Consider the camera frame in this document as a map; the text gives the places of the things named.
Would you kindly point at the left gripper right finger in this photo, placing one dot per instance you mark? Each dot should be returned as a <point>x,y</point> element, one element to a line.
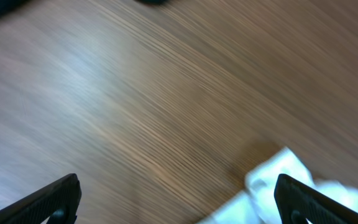
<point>298,203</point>

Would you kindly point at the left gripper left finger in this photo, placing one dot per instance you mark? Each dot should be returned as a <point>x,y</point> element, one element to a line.
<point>56,203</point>

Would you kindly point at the white t-shirt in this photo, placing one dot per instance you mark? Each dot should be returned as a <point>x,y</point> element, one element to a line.
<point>256,203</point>

